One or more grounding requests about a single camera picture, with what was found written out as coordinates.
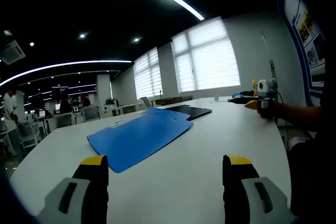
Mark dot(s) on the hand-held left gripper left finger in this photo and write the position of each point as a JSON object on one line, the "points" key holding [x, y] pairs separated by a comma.
{"points": [[92, 182]]}

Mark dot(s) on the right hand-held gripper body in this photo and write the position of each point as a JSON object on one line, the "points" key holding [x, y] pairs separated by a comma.
{"points": [[269, 87]]}

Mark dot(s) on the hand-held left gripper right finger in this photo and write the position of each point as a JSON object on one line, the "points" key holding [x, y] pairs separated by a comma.
{"points": [[236, 182]]}

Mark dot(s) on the black folder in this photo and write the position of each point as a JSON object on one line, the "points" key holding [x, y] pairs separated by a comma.
{"points": [[191, 111]]}

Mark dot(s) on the blue folder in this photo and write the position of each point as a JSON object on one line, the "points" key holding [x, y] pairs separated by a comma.
{"points": [[141, 140]]}

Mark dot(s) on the person's right hand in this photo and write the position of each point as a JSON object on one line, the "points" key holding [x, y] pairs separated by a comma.
{"points": [[267, 112]]}

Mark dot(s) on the black item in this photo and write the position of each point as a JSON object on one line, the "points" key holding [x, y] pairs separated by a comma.
{"points": [[248, 93]]}

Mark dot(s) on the blue cloth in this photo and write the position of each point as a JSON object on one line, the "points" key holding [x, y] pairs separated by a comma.
{"points": [[237, 95]]}

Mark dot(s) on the yellow bottle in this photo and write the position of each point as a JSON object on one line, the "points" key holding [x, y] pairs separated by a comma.
{"points": [[254, 86]]}

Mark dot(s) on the small white cup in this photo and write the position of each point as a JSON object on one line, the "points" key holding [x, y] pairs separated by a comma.
{"points": [[216, 98]]}

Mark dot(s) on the white table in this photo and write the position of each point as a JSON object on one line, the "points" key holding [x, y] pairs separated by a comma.
{"points": [[197, 155]]}

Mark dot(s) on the large window with blinds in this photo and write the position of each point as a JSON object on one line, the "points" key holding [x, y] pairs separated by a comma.
{"points": [[207, 56]]}

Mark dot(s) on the white rounded object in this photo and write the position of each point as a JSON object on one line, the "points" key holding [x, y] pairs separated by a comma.
{"points": [[298, 142]]}

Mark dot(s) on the white office chair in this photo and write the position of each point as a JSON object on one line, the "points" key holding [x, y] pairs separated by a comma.
{"points": [[146, 102], [63, 120], [27, 134], [92, 113]]}

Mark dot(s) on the brown low cabinet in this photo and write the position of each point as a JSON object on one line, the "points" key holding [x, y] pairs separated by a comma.
{"points": [[173, 100]]}

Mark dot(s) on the person's dark clothing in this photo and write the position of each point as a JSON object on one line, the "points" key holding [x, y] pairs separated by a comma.
{"points": [[315, 176]]}

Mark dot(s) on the potted plant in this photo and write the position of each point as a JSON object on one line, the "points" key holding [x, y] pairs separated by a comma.
{"points": [[111, 101]]}

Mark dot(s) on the hanging office screen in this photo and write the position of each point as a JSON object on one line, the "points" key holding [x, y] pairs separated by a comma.
{"points": [[60, 91]]}

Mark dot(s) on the narrow window with blinds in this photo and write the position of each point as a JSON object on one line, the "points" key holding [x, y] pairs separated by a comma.
{"points": [[148, 74]]}

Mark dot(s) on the ceiling air conditioner unit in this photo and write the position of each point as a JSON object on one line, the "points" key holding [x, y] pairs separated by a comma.
{"points": [[13, 52]]}

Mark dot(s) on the blue framed wall poster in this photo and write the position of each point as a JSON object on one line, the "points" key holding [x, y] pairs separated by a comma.
{"points": [[302, 24]]}

